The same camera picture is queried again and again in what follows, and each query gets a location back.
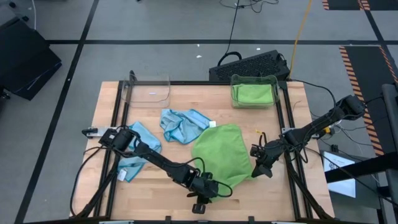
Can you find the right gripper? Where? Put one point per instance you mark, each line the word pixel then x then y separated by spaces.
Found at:
pixel 272 152

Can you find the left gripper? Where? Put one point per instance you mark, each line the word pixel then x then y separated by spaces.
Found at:
pixel 203 188

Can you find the blue microfiber towel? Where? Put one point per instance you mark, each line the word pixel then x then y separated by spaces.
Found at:
pixel 183 126
pixel 132 165

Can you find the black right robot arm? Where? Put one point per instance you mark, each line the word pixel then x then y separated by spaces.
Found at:
pixel 323 121

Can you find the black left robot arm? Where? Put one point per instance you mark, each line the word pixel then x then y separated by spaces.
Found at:
pixel 161 161

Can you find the silver mounting plate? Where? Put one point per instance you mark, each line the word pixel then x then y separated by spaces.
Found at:
pixel 93 131
pixel 286 132

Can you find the small black power adapter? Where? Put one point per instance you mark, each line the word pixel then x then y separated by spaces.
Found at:
pixel 334 148

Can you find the yellow plug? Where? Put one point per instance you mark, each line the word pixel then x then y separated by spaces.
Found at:
pixel 326 130

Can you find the white lit monitor screen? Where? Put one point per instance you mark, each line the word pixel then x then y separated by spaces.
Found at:
pixel 340 183

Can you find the clear plastic basket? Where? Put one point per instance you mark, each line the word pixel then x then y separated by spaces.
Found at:
pixel 255 79
pixel 146 99

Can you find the silver aluminium bar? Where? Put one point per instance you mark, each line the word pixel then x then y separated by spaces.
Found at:
pixel 116 222

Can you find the black equipment stand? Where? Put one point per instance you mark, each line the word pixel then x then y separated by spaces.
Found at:
pixel 357 169

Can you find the black perforated computer case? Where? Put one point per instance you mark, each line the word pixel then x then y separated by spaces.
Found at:
pixel 248 67

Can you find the black orange-striped floor mat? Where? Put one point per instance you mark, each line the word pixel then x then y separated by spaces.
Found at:
pixel 342 3
pixel 367 71

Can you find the large black flat case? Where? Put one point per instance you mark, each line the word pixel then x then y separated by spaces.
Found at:
pixel 25 59

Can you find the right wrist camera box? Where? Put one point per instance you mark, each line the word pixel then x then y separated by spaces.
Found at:
pixel 256 151

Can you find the black table edge bracket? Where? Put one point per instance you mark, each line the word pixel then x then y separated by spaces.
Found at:
pixel 251 219
pixel 168 219

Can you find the black aluminium table frame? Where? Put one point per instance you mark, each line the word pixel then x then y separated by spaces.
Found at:
pixel 199 83

